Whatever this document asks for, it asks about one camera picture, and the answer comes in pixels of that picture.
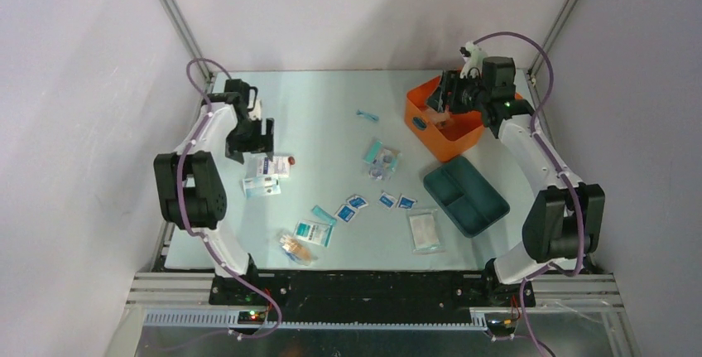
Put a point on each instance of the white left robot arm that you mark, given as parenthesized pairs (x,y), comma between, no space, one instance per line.
(190,190)

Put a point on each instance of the white medicine packet red cap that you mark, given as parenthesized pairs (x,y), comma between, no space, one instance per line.
(277,165)

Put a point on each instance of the clear bag tape roll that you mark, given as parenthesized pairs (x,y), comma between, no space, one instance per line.
(378,173)

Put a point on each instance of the blue white wipe sachet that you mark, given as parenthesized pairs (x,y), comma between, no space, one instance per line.
(346,213)
(387,201)
(406,202)
(357,202)

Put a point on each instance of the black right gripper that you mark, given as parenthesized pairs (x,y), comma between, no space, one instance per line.
(452,82)

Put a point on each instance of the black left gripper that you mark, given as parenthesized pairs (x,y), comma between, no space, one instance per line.
(260,143)

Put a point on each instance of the teal strip packet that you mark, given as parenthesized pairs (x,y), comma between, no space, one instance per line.
(324,216)

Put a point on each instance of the teal white label packet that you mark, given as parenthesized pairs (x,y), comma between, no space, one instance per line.
(313,232)

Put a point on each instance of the dark teal divider tray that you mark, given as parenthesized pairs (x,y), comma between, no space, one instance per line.
(466,197)

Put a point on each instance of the clear bag teal header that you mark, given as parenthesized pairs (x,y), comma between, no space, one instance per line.
(379,154)

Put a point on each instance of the small teal tube packet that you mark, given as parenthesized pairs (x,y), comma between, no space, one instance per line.
(369,116)

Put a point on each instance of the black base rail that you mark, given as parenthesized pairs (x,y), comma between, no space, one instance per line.
(369,297)

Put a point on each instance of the orange plastic medicine box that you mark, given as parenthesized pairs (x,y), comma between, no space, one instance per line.
(467,129)

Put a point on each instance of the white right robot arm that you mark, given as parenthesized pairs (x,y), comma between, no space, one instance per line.
(564,221)

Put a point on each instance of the cotton swabs bag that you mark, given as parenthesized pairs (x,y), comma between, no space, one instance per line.
(295,250)

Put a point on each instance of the clear gauze pad packet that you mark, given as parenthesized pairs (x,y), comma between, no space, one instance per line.
(425,232)

